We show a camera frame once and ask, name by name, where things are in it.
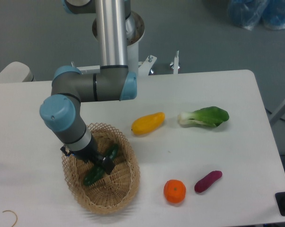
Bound orange tangerine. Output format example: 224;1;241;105
164;179;186;204

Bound blue plastic bags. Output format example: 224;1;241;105
227;0;285;31

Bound green bok choy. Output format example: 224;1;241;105
178;106;229;128

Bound woven wicker basket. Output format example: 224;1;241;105
62;123;140;215

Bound white chair back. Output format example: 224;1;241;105
0;61;35;84

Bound white frame at right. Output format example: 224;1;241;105
268;99;285;126

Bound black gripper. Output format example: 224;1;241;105
60;137;115;175

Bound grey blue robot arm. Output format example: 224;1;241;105
39;0;137;174

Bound purple sweet potato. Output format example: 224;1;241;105
194;170;223;193

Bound yellow mango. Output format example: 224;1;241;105
131;112;165;135

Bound dark green cucumber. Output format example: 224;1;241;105
83;144;119;186

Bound tan rubber band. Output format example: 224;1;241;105
2;210;18;227

